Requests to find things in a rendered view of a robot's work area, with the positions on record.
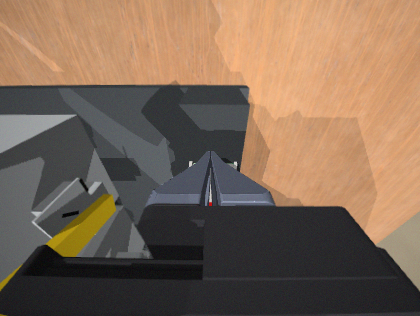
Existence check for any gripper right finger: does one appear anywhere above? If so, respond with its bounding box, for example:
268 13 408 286
211 151 276 206

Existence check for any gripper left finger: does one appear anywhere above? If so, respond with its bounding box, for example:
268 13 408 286
145 151 211 207

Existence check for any dark grey board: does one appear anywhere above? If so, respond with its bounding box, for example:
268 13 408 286
0 85 250 239

